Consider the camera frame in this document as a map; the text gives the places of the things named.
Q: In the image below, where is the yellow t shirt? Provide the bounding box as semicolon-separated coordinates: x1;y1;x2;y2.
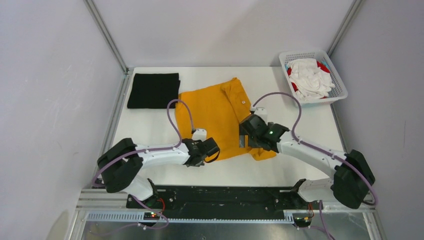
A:
175;77;276;161

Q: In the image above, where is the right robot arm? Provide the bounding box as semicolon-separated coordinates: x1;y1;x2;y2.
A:
239;114;376;209

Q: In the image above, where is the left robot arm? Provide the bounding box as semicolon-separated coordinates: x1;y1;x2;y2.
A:
97;137;220;208

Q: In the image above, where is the white t shirt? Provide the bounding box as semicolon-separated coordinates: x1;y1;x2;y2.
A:
286;58;336;104

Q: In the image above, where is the folded black t shirt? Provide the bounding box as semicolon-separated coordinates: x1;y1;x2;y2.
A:
127;73;181;109

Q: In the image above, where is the white plastic basket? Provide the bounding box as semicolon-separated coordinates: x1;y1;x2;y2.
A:
278;49;348;107

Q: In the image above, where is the left controller board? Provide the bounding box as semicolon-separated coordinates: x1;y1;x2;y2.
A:
143;211;161;221

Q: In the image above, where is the controller board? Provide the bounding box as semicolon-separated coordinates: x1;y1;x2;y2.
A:
292;217;312;229
143;211;161;221

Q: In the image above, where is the right controller board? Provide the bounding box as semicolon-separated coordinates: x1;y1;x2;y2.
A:
292;217;312;229

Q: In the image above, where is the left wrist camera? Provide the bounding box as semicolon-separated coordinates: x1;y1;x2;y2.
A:
191;128;207;142

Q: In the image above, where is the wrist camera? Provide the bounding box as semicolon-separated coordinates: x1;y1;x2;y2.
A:
250;106;268;123
191;128;207;142

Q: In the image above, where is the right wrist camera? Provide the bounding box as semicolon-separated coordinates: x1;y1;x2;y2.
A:
250;106;268;123

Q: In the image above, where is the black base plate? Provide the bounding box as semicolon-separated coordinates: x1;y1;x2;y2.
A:
148;185;309;221

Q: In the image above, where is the aluminium frame rail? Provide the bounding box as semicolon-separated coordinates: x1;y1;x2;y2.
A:
76;189;379;222

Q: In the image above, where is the right corner aluminium post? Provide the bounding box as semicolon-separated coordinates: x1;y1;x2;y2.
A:
326;0;365;57

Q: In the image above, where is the corner aluminium post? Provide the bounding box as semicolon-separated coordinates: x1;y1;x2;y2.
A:
326;0;365;57
83;0;129;75

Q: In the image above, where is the left corner aluminium post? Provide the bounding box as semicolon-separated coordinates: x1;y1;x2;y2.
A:
83;0;129;75

